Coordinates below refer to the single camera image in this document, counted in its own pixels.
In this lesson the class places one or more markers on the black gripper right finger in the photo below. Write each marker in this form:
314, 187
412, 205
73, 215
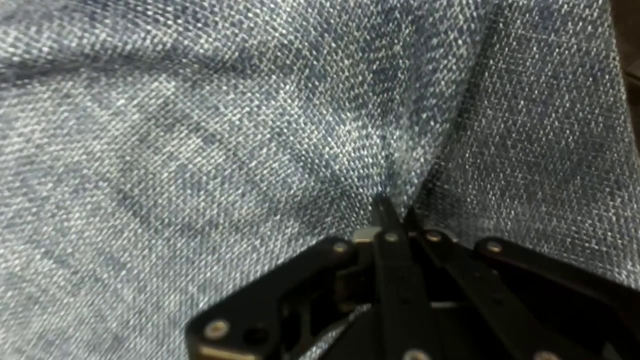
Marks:
506, 287

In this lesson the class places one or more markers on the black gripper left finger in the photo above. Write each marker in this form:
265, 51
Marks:
392, 292

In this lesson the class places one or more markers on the blue denim-look cloth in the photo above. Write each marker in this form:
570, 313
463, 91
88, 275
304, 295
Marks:
201, 132

